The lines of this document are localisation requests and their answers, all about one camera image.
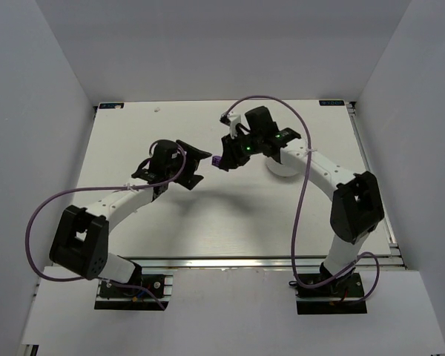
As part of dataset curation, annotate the white divided round container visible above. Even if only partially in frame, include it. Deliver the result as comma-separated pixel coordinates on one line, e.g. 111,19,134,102
266,159,299,177

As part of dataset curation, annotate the blue label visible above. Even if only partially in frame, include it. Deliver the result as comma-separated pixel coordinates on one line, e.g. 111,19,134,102
318,99,345,106
98,102,125,110

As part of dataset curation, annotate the blue label right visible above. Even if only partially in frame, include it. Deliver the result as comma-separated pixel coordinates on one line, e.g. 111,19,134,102
318,99,345,106

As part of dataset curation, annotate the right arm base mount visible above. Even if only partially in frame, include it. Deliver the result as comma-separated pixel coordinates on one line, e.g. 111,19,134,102
289,273,368,315

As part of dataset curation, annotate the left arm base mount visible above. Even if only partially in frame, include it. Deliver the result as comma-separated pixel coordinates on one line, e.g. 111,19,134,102
94,273,173,312

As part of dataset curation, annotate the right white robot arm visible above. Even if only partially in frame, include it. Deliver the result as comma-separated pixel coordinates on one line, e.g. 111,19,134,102
212,106,385,295

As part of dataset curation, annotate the blue label left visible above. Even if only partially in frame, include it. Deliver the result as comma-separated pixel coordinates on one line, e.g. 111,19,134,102
98,102,125,110

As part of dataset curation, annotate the purple lego brick studs up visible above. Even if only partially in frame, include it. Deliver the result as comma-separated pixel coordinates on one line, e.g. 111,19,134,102
211,156,222,167

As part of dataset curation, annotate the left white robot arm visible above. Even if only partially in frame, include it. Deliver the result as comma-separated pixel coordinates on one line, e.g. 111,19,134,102
50,139,211,286

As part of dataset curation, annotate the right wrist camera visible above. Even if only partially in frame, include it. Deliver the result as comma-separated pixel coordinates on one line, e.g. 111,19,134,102
220,111,242,139

